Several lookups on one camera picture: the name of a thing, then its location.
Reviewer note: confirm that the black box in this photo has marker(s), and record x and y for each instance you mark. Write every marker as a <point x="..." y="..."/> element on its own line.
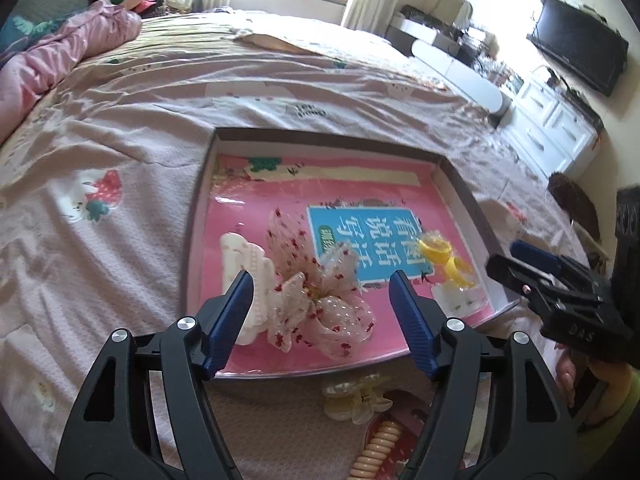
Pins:
<point x="430" y="17"/>

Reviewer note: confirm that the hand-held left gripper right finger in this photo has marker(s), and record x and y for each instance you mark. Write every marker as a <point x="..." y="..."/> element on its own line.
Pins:
<point x="407" y="305"/>

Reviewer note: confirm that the pink picture book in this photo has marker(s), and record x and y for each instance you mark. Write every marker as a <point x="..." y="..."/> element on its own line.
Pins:
<point x="240" y="210"/>

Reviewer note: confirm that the beige cloth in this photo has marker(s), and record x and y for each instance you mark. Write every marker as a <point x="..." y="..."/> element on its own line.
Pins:
<point x="280" y="40"/>

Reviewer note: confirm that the brown fuzzy cushion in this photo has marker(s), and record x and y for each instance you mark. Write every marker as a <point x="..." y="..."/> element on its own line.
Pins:
<point x="575" y="200"/>

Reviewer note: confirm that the yellow hair clip in wrapper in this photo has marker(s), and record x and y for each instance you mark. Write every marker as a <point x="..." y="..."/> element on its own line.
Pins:
<point x="435" y="250"/>

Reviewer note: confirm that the white hair clip card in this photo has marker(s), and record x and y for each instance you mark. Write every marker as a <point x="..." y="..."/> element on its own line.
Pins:
<point x="455" y="300"/>

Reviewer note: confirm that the person's right hand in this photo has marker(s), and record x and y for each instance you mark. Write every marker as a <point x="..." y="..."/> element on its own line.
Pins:
<point x="567" y="377"/>

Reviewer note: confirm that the white framed mirror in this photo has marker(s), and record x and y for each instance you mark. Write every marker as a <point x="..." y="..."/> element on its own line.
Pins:
<point x="455" y="7"/>

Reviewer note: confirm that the pink quilt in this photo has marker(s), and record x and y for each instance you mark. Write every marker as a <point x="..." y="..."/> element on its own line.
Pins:
<point x="75" y="35"/>

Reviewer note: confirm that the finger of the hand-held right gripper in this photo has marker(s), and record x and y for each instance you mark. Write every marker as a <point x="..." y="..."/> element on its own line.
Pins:
<point x="505" y="272"/>
<point x="532" y="254"/>

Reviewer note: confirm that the polka dot bow hair clip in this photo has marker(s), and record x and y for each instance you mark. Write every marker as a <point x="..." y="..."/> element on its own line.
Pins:
<point x="340" y="320"/>

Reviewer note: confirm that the white drawer cabinet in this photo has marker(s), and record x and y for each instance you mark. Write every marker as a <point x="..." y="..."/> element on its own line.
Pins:
<point x="550" y="120"/>

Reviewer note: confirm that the shallow cardboard box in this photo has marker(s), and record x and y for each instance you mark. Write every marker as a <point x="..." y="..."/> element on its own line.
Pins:
<point x="320" y="142"/>

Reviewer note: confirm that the cosmetics clutter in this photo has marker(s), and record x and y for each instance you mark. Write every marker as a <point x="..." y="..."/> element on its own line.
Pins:
<point x="492" y="60"/>

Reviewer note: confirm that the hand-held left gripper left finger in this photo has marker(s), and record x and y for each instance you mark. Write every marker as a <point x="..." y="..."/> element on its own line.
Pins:
<point x="235" y="305"/>

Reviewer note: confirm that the white hair comb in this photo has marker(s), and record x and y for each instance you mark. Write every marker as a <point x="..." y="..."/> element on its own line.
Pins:
<point x="245" y="255"/>

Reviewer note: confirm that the dark floral quilt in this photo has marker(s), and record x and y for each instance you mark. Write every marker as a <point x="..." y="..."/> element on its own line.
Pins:
<point x="20" y="30"/>

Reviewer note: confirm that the black television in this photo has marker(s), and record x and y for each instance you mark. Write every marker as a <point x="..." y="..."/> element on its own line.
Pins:
<point x="575" y="45"/>

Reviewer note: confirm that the cream claw hair clip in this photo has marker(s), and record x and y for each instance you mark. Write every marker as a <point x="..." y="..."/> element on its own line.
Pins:
<point x="350" y="402"/>

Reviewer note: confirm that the beige beaded red clip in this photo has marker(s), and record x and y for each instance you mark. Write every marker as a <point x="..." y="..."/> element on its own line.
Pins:
<point x="412" y="412"/>

